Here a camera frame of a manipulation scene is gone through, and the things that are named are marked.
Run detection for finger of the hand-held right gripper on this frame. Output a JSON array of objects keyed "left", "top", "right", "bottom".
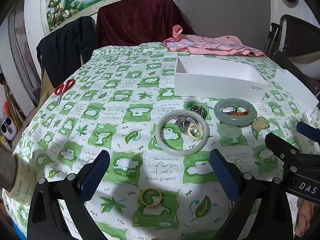
[
  {"left": 296, "top": 121, "right": 320, "bottom": 137},
  {"left": 264, "top": 132, "right": 303, "bottom": 167}
]

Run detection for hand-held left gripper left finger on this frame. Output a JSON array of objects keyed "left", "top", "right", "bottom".
[{"left": 27, "top": 150, "right": 110, "bottom": 240}]

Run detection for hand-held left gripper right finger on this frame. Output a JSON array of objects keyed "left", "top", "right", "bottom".
[{"left": 209, "top": 149, "right": 293, "bottom": 240}]

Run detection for amber bead bracelet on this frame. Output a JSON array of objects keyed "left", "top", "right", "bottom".
[{"left": 229, "top": 110, "right": 252, "bottom": 117}]

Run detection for gold ring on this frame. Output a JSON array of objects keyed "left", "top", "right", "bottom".
[{"left": 141, "top": 188, "right": 163, "bottom": 206}]

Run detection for ornate silver jewelry piece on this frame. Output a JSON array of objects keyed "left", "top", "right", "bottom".
[{"left": 174, "top": 115, "right": 200, "bottom": 135}]

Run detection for white cardboard box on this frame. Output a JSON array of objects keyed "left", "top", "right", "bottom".
[{"left": 174, "top": 56, "right": 268, "bottom": 103}]

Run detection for person's right hand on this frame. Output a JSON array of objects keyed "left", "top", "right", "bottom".
[{"left": 296, "top": 201, "right": 314, "bottom": 234}]

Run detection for yellowish jade pendant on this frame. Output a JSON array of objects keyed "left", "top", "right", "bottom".
[{"left": 251, "top": 117, "right": 270, "bottom": 132}]

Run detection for white box lid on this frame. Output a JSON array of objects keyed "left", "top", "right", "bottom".
[{"left": 274, "top": 68, "right": 320, "bottom": 117}]

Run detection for green jade bangle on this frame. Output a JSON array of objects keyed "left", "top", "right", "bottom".
[{"left": 214, "top": 98, "right": 257, "bottom": 126}]

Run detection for dark green pendant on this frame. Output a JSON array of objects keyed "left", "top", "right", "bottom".
[{"left": 191, "top": 106, "right": 207, "bottom": 118}]

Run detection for packing tape roll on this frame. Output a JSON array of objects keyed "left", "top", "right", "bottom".
[{"left": 0, "top": 145, "right": 34, "bottom": 207}]

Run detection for pale jade bangle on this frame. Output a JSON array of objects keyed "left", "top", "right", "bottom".
[{"left": 155, "top": 109, "right": 210, "bottom": 155}]

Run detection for black folding chair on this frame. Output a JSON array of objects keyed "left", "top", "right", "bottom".
[{"left": 264, "top": 14, "right": 320, "bottom": 85}]

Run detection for green and white tablecloth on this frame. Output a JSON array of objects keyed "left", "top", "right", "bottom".
[{"left": 1, "top": 42, "right": 315, "bottom": 240}]

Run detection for white device with round buttons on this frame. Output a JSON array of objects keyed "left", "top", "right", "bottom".
[{"left": 0, "top": 124, "right": 18, "bottom": 140}]

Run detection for beige chair back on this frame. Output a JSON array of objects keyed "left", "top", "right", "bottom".
[{"left": 37, "top": 62, "right": 57, "bottom": 108}]

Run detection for pink cloth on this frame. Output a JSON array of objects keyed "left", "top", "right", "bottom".
[{"left": 162, "top": 25, "right": 267, "bottom": 57}]

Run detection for black jacket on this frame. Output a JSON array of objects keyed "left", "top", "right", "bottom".
[{"left": 36, "top": 16, "right": 98, "bottom": 87}]

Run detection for maroon velvet cloth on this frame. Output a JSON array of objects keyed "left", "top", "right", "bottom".
[{"left": 96, "top": 0, "right": 197, "bottom": 48}]

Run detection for small cream ring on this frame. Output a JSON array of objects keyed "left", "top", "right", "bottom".
[{"left": 187, "top": 124, "right": 203, "bottom": 140}]

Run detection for red handled scissors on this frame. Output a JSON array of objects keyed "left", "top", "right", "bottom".
[{"left": 54, "top": 78, "right": 75, "bottom": 105}]

